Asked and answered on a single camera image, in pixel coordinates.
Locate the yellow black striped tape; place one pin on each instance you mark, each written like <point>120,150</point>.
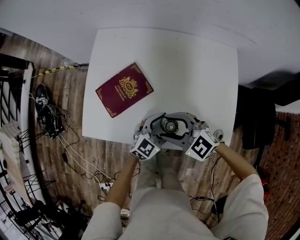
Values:
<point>61,68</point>

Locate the white table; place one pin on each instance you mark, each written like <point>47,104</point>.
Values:
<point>187,70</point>

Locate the person's left forearm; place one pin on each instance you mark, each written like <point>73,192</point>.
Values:
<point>122,182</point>

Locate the white power strip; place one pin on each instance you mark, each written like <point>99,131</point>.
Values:
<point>106,186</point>

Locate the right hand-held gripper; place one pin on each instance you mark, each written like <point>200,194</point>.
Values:
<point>202,145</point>

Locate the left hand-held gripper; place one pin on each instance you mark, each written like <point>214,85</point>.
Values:
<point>144,147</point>

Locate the person's left shoe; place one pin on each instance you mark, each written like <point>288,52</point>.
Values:
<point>148,171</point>

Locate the small metal jar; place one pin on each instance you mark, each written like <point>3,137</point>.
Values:
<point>165,122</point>

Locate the person's cream clothing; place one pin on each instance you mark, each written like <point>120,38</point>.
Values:
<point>168,218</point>

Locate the maroon book gold ornament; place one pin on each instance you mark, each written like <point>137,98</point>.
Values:
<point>124,90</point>

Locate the black metal railing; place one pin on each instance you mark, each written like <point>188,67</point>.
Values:
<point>14,62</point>

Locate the black office chair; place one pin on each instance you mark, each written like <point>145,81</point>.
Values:
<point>257,122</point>

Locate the table with pale cloth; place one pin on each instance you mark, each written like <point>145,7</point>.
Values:
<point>9,138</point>

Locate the person's right forearm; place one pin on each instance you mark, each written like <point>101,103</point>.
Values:
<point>236,161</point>

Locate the black metal stand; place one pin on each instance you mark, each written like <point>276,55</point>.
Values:
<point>35,218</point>

